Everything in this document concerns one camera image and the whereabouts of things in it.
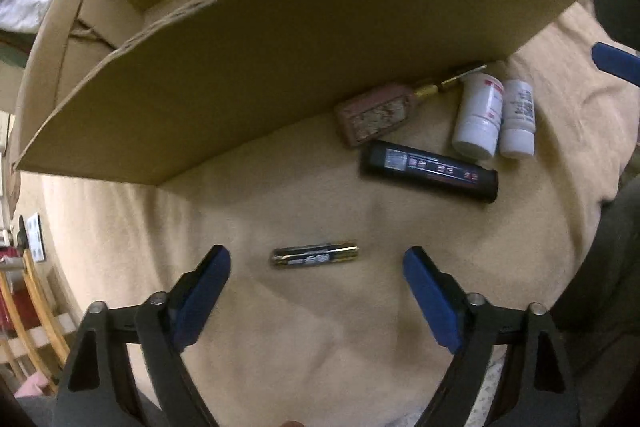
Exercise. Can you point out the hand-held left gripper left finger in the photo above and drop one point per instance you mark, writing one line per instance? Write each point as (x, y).
(200, 302)

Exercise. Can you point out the black rectangular device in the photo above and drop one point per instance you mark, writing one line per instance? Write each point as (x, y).
(430, 171)

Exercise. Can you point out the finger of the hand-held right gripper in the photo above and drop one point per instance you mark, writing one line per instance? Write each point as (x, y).
(617, 63)
(617, 9)

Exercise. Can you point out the black and gold battery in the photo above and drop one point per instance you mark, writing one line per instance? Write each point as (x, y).
(315, 254)

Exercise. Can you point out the yellow wooden chair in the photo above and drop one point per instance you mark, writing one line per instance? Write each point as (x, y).
(40, 322)

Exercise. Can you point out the white bathroom scale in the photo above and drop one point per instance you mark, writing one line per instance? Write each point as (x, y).
(35, 237)

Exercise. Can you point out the brown perfume bottle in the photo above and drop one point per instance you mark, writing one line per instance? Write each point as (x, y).
(375, 114)

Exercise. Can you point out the white bottle red label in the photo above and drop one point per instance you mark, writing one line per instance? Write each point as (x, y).
(479, 117)

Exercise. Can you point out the white bottle grey label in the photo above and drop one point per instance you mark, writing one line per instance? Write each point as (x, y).
(519, 117)

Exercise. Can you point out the red cloth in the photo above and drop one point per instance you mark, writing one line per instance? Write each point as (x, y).
(10, 287)

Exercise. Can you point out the person's left hand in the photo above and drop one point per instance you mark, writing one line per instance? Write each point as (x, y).
(291, 424)

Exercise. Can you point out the cardboard box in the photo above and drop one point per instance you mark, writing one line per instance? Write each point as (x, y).
(280, 57)

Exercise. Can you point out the person's grey trouser leg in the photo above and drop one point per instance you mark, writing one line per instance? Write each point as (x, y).
(600, 267)
(40, 412)

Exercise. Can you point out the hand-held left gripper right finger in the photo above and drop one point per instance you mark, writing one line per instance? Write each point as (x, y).
(432, 302)

